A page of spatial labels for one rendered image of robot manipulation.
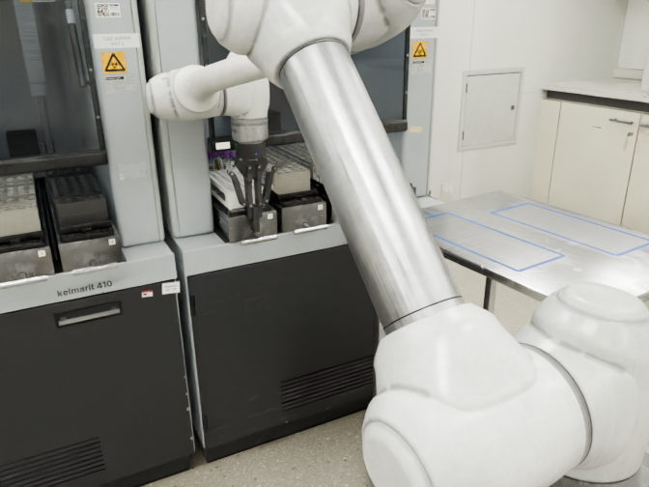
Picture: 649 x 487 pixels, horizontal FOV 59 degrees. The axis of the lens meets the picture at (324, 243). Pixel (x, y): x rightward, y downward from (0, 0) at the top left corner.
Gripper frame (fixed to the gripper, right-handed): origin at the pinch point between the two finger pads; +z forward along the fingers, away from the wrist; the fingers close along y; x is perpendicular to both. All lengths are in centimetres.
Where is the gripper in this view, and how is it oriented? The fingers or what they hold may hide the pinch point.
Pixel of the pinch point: (254, 217)
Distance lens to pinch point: 151.1
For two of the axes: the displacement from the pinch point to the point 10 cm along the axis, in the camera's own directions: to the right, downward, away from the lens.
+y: -8.9, 1.7, -4.2
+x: 4.5, 3.2, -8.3
